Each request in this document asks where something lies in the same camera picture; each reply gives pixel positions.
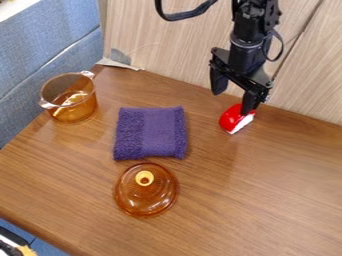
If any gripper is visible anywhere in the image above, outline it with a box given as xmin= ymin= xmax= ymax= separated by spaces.
xmin=208 ymin=39 xmax=276 ymax=117

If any red and white toy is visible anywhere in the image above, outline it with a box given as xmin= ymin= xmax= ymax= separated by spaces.
xmin=217 ymin=102 xmax=258 ymax=136

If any purple cloth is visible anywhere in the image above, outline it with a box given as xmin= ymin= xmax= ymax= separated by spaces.
xmin=112 ymin=105 xmax=189 ymax=161

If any amber glass lid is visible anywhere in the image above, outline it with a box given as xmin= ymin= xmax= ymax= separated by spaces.
xmin=113 ymin=162 xmax=182 ymax=218

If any amber glass pot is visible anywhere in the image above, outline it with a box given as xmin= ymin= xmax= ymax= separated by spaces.
xmin=37 ymin=70 xmax=99 ymax=124

